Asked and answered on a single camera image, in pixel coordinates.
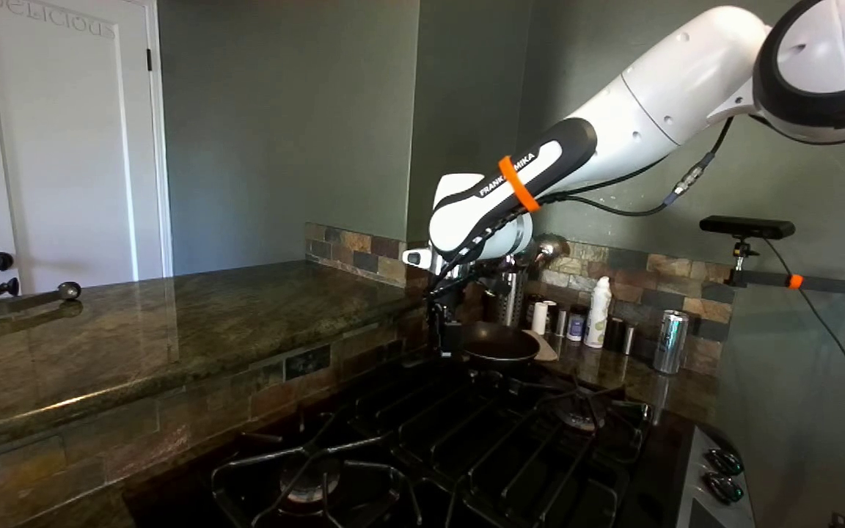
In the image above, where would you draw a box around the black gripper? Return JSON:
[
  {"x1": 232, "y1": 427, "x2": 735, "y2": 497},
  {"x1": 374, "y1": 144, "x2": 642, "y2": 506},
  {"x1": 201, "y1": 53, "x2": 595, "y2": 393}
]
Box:
[{"x1": 425, "y1": 251, "x2": 491, "y2": 361}]

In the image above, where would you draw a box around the black frying pan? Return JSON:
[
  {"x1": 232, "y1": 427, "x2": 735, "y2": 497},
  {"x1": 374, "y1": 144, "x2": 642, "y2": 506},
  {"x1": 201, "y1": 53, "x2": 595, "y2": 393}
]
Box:
[{"x1": 457, "y1": 320, "x2": 545, "y2": 367}]

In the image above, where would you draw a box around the black gas stove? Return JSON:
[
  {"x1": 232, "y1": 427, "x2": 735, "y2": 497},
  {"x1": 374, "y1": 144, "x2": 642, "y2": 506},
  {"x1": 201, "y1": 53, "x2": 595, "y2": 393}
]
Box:
[{"x1": 127, "y1": 342, "x2": 761, "y2": 528}]

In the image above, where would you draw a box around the black stove knob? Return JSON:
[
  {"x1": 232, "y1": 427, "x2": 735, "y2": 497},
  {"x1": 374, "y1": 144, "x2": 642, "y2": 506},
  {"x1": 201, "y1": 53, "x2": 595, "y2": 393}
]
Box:
[
  {"x1": 701, "y1": 471, "x2": 749, "y2": 506},
  {"x1": 704, "y1": 443, "x2": 749, "y2": 477}
]

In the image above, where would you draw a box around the silver metal canister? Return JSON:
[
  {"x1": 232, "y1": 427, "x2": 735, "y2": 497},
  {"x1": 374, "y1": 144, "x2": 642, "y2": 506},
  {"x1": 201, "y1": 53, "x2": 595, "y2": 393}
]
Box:
[{"x1": 491, "y1": 255, "x2": 535, "y2": 330}]

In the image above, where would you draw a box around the small white cup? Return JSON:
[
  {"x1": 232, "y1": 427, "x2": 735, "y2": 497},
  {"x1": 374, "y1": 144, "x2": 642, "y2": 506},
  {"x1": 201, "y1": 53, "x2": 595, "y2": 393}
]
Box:
[{"x1": 529, "y1": 295, "x2": 554, "y2": 339}]

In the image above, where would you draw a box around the stone tile backsplash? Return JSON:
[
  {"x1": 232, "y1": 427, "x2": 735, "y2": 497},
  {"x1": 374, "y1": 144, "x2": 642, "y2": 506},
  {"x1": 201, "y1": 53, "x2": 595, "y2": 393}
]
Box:
[{"x1": 305, "y1": 220, "x2": 741, "y2": 378}]

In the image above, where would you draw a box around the small purple jar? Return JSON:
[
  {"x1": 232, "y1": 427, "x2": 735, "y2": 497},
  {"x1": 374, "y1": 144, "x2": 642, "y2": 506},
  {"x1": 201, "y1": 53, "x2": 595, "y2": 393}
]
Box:
[{"x1": 565, "y1": 308, "x2": 589, "y2": 346}]

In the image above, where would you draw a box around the white plastic bottle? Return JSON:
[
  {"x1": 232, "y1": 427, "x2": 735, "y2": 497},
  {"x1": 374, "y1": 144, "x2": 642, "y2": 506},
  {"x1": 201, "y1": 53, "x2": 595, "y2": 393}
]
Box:
[{"x1": 581, "y1": 271, "x2": 616, "y2": 354}]

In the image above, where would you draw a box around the black shaker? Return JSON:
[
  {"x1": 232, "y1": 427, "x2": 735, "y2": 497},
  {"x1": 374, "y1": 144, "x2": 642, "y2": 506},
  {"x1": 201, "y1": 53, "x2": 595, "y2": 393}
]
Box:
[{"x1": 604, "y1": 312, "x2": 639, "y2": 358}]

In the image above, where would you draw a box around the silver drink can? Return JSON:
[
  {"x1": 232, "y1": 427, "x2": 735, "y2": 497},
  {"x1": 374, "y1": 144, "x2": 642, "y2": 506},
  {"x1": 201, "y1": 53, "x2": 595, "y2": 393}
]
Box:
[{"x1": 653, "y1": 305, "x2": 692, "y2": 378}]

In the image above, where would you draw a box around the white panel door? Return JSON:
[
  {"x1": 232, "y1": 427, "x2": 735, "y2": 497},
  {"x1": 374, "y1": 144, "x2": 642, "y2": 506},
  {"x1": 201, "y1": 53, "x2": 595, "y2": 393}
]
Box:
[{"x1": 0, "y1": 0, "x2": 177, "y2": 295}]

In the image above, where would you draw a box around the dark counter wall outlet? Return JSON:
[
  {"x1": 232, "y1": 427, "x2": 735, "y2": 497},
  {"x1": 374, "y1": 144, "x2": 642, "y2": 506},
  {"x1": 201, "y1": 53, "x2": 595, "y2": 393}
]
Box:
[{"x1": 283, "y1": 339, "x2": 334, "y2": 383}]

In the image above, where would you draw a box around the orange strap on arm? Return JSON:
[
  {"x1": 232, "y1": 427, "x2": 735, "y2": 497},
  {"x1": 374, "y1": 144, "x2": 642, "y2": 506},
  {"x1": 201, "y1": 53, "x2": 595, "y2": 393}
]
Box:
[{"x1": 496, "y1": 153, "x2": 545, "y2": 216}]

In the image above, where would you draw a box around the black bar camera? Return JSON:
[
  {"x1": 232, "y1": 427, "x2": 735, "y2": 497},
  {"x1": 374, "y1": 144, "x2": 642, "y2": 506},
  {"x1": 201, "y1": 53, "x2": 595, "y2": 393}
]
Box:
[{"x1": 695, "y1": 210, "x2": 799, "y2": 244}]

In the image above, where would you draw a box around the thin black camera cable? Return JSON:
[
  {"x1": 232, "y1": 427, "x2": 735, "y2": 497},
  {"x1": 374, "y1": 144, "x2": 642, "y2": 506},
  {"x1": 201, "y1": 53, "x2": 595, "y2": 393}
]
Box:
[{"x1": 761, "y1": 236, "x2": 845, "y2": 444}]

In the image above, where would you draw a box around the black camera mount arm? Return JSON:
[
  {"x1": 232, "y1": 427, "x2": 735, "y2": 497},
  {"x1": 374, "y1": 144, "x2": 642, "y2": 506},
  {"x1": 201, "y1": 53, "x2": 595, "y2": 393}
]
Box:
[{"x1": 721, "y1": 236, "x2": 845, "y2": 320}]

